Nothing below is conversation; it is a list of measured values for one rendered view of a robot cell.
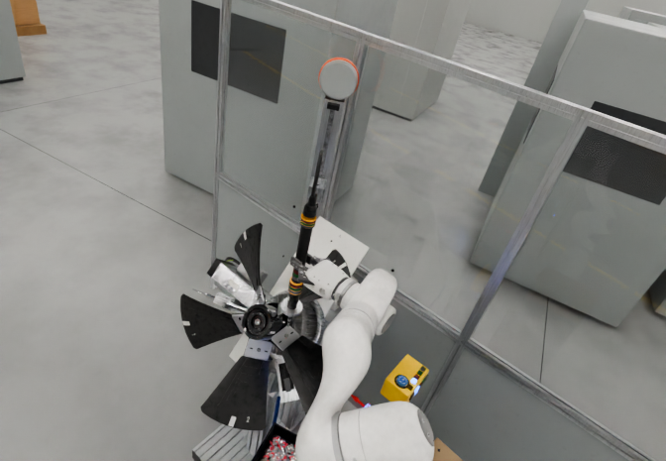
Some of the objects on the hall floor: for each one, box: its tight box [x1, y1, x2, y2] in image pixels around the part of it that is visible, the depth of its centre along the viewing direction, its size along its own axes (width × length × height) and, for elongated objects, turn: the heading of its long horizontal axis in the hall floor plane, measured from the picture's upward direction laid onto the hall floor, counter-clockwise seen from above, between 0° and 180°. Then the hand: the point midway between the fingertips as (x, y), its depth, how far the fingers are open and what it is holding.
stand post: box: [246, 393, 277, 456], centre depth 196 cm, size 4×9×91 cm, turn 35°
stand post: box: [278, 400, 300, 429], centre depth 206 cm, size 4×9×115 cm, turn 35°
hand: (300, 260), depth 124 cm, fingers closed on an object, 4 cm apart
